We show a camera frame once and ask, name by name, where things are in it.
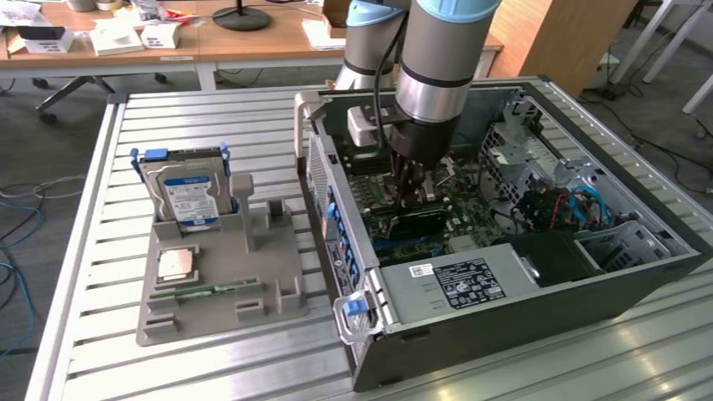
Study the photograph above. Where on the green RAM stick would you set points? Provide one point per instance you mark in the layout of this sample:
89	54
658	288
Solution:
213	289

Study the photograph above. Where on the black open PC case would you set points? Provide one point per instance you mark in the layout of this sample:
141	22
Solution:
502	330

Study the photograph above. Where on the white table frame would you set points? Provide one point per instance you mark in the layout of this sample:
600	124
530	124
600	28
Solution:
640	42

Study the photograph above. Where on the green motherboard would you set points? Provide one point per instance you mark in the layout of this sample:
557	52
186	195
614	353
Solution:
474	209

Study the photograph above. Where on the black round lamp base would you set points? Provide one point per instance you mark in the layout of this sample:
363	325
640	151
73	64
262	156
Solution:
241	18

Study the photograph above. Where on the grey power supply with label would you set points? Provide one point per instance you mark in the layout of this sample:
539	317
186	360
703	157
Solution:
413	292

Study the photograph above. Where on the black GPU card metal bracket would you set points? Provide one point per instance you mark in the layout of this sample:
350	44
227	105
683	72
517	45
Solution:
418	223

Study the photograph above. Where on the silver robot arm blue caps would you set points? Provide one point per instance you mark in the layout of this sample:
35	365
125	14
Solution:
441	50

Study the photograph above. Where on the blue expansion slot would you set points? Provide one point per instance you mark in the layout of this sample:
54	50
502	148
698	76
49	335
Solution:
399	242

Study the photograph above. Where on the installed black RAM stick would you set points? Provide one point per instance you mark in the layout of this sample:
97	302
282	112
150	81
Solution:
385	210

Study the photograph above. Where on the white box with black print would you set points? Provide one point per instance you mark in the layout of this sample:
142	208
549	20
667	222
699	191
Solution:
161	37

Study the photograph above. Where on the grey plastic parts rack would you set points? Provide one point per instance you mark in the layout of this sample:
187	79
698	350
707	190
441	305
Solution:
223	259

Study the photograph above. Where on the white box with round disc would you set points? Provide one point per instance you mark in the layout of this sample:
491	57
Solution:
118	42

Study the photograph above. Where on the CPU socket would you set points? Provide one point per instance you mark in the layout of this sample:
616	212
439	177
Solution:
385	188

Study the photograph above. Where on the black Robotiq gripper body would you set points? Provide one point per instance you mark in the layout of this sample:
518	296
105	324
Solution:
426	142

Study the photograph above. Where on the wooden cabinet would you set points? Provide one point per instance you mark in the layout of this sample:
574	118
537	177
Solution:
599	29

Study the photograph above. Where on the grey wheeled desk foot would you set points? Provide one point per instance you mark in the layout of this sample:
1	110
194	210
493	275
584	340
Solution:
65	92

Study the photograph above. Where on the silver disk bay cage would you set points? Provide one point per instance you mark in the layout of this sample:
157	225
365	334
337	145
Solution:
630	246

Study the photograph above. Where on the wooden desk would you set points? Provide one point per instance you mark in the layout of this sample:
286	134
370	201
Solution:
73	60

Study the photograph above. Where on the hard disk in blue caddy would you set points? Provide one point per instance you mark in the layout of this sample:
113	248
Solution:
190	196

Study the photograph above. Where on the white electrical box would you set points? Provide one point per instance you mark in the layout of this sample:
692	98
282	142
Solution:
608	62

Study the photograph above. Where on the perforated metal drive cage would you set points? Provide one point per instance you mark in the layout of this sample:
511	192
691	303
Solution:
513	167

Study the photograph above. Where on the white box with black lid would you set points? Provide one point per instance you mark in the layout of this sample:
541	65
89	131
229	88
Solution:
45	39

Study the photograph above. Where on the brown cardboard box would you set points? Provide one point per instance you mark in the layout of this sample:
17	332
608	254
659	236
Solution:
335	12

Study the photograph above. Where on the grey cup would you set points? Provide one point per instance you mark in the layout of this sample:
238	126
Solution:
81	5

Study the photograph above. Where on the white paper booklet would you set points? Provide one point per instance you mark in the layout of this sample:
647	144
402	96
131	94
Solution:
323	35

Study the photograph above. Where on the open metal socket cover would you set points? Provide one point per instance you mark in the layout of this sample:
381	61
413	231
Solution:
447	165

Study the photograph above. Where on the copper-toned CPU chip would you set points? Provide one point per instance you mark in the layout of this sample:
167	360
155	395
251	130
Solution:
177	264

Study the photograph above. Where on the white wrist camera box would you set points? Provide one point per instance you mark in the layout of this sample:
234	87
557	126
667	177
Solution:
362	129

